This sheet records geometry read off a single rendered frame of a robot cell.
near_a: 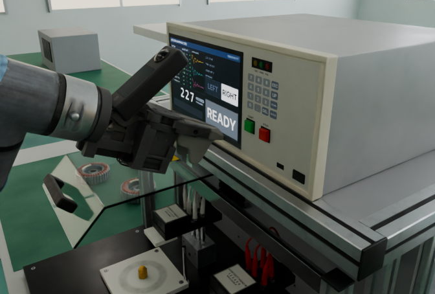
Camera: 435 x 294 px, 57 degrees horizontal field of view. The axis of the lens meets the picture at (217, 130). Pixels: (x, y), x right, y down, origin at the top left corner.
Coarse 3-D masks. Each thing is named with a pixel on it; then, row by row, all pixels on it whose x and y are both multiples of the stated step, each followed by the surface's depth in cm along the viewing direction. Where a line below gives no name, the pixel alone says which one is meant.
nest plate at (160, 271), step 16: (144, 256) 95; (160, 256) 95; (112, 272) 90; (128, 272) 90; (160, 272) 90; (176, 272) 90; (112, 288) 86; (128, 288) 86; (144, 288) 86; (160, 288) 86; (176, 288) 86
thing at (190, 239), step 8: (200, 232) 97; (184, 240) 96; (192, 240) 94; (200, 240) 94; (208, 240) 94; (192, 248) 93; (200, 248) 92; (208, 248) 92; (192, 256) 94; (200, 256) 92; (208, 256) 93; (200, 264) 93; (208, 264) 94
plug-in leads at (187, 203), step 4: (184, 188) 91; (184, 192) 91; (196, 192) 88; (184, 196) 92; (188, 196) 89; (196, 196) 92; (184, 200) 92; (188, 200) 89; (196, 200) 92; (204, 200) 89; (184, 204) 92; (188, 204) 89; (196, 204) 88; (204, 204) 90; (208, 204) 94; (184, 208) 92; (188, 208) 90; (196, 208) 88; (200, 208) 94; (204, 208) 90; (188, 212) 90; (196, 212) 89; (200, 212) 91; (204, 212) 91; (196, 216) 89; (196, 220) 89
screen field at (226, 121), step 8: (208, 104) 75; (216, 104) 72; (208, 112) 75; (216, 112) 73; (224, 112) 71; (232, 112) 68; (208, 120) 76; (216, 120) 73; (224, 120) 71; (232, 120) 69; (224, 128) 72; (232, 128) 69; (232, 136) 70
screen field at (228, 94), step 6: (210, 84) 72; (216, 84) 71; (222, 84) 69; (210, 90) 73; (216, 90) 71; (222, 90) 70; (228, 90) 68; (234, 90) 66; (216, 96) 72; (222, 96) 70; (228, 96) 68; (234, 96) 67; (228, 102) 69; (234, 102) 67
